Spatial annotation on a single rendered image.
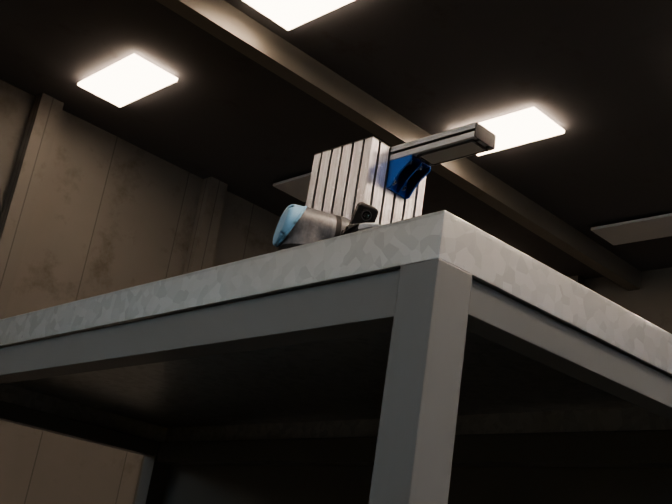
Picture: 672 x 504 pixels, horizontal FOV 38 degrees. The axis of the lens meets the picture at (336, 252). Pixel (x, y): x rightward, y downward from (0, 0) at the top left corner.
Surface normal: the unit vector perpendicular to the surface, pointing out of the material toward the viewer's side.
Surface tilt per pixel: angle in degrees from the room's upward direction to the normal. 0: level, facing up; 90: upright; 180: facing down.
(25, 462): 90
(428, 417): 90
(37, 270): 90
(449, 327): 90
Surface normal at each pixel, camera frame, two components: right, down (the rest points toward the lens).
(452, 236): 0.67, -0.15
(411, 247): -0.73, -0.33
